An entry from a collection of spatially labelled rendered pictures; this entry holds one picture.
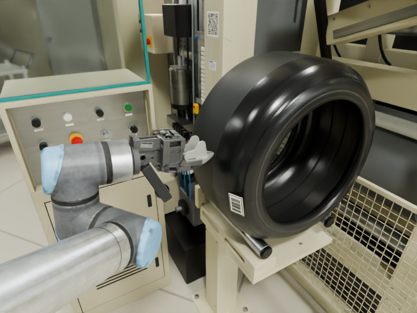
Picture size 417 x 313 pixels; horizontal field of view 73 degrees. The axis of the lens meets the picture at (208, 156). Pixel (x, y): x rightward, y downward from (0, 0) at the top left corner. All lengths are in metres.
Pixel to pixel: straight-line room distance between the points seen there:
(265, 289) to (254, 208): 1.27
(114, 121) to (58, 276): 0.94
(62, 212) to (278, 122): 0.49
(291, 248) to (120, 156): 0.72
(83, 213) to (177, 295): 1.38
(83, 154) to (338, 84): 0.59
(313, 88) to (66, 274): 0.59
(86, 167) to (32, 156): 0.75
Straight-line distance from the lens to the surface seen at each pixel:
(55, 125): 1.26
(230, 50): 0.98
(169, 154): 0.62
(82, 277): 0.45
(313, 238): 1.15
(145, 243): 0.53
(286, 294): 1.98
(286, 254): 1.06
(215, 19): 1.00
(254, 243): 0.92
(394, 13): 1.04
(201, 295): 1.90
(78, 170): 0.57
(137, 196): 1.43
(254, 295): 1.94
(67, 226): 0.63
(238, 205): 0.71
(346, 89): 0.79
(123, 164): 0.58
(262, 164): 0.67
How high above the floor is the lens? 1.57
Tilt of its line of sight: 28 degrees down
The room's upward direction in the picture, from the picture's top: straight up
